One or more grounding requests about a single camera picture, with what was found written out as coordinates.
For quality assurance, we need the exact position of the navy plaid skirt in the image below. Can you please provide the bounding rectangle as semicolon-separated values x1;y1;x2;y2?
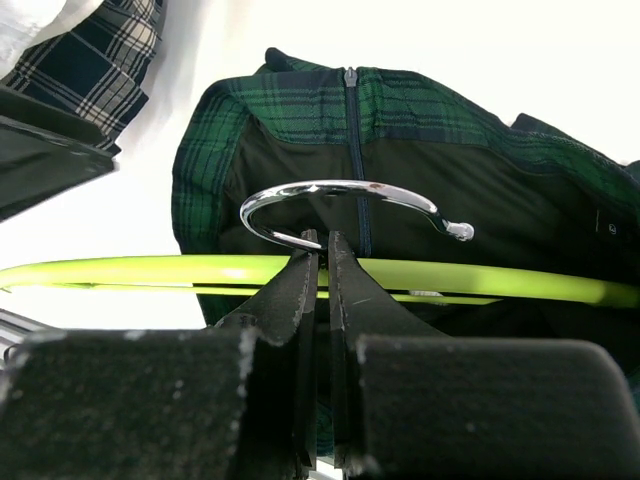
1;0;164;154

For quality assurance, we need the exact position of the dark green plaid skirt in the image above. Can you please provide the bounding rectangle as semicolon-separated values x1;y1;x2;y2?
171;47;640;451

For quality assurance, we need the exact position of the white pleated skirt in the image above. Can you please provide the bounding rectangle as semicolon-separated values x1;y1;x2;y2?
1;0;103;78

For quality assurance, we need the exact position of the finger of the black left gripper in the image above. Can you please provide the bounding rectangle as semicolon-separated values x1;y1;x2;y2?
1;86;115;221

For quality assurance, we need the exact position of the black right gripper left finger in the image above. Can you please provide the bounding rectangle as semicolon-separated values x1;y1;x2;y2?
1;250;319;479

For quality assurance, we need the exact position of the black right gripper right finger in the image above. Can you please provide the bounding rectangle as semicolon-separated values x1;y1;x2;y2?
327;232;639;479

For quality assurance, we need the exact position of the green plastic hanger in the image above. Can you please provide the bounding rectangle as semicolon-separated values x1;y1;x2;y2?
1;180;639;308

